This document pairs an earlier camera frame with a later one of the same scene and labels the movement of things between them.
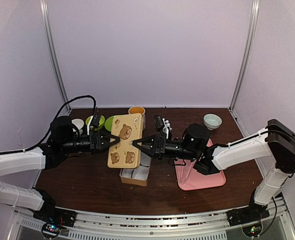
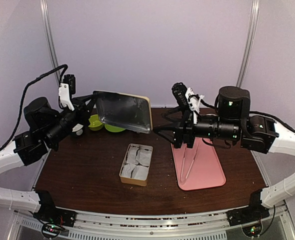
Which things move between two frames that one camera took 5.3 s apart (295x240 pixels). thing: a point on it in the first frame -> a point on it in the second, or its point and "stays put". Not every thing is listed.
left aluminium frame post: x=45 y=11 stays put
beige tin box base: x=137 y=176 stays put
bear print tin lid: x=124 y=153 -> x=128 y=112
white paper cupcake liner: x=141 y=173 stays put
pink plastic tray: x=189 y=178 stays put
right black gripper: x=156 y=141 -> x=185 y=122
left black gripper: x=102 y=148 -> x=84 y=111
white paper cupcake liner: x=126 y=172 stays put
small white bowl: x=77 y=126 stays put
